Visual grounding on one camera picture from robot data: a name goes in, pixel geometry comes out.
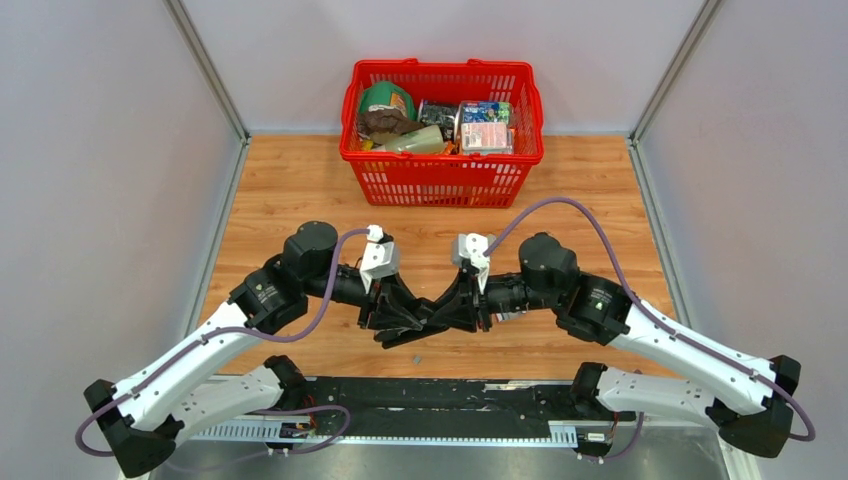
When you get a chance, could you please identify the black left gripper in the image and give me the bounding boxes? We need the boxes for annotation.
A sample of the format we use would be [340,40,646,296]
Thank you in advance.
[303,262,424,331]

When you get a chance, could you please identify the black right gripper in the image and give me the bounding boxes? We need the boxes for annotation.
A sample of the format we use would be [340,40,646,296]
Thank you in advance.
[427,268,559,335]

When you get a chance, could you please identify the black stapler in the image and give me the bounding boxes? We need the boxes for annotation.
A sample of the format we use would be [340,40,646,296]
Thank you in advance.
[373,324,449,349]

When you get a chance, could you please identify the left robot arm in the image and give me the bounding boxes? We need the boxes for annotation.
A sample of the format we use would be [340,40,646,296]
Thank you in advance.
[74,221,399,478]

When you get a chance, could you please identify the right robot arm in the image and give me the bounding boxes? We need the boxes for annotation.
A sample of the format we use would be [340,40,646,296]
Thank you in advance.
[449,232,800,458]

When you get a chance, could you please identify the open staple box tray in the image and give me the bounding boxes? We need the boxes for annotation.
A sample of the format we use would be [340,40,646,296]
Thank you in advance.
[494,312,523,323]

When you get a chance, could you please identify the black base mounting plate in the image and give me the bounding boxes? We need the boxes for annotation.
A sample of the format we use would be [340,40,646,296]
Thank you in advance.
[273,376,637,456]

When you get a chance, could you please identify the red plastic shopping basket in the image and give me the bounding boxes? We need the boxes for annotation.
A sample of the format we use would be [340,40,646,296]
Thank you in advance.
[339,58,544,208]

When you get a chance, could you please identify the pale green bottle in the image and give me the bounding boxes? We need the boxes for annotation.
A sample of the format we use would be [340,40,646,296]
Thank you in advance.
[382,125,446,154]

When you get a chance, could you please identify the brown crumpled bag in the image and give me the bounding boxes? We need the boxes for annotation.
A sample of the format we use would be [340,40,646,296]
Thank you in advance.
[356,108,424,138]

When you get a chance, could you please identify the dark patterned packet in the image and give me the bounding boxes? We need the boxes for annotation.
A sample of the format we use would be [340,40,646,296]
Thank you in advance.
[417,100,459,142]

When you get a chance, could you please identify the green snack bag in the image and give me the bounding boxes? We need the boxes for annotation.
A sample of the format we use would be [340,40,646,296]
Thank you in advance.
[358,81,417,121]

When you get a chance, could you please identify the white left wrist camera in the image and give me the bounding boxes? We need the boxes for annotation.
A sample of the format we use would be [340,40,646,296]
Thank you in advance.
[358,224,400,293]

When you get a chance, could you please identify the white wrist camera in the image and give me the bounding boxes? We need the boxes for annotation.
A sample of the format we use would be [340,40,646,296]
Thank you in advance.
[451,233,496,293]
[358,224,400,293]

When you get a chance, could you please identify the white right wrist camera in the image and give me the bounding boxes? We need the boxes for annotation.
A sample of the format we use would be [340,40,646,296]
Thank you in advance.
[451,233,496,293]

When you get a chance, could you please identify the aluminium frame rail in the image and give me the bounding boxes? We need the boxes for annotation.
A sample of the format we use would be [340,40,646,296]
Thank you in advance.
[165,374,743,448]

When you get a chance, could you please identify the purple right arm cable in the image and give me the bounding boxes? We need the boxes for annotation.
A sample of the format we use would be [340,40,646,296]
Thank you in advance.
[483,196,817,443]

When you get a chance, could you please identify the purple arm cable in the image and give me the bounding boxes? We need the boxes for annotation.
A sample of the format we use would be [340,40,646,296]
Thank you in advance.
[74,228,372,458]
[483,196,817,443]

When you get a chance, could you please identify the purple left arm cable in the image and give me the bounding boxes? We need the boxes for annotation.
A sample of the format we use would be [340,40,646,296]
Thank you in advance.
[74,228,372,458]

